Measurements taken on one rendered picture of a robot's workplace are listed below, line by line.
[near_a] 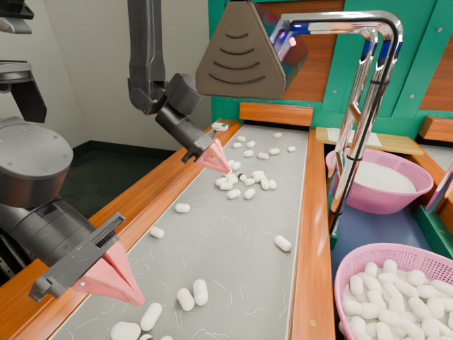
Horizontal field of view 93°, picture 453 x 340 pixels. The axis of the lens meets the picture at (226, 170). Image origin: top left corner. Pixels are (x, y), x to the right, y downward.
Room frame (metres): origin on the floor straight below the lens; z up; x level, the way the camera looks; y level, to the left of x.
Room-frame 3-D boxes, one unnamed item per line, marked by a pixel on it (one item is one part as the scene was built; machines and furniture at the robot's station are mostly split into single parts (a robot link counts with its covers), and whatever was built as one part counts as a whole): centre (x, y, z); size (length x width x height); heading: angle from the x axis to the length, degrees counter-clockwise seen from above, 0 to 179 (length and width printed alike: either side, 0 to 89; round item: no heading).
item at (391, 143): (0.76, -0.51, 0.77); 0.33 x 0.15 x 0.01; 70
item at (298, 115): (0.92, -0.21, 0.83); 0.30 x 0.06 x 0.07; 70
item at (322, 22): (0.46, -0.19, 0.90); 0.20 x 0.19 x 0.45; 160
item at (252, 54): (0.49, -0.11, 1.08); 0.62 x 0.08 x 0.07; 160
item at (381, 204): (0.55, -0.44, 0.72); 0.27 x 0.27 x 0.10
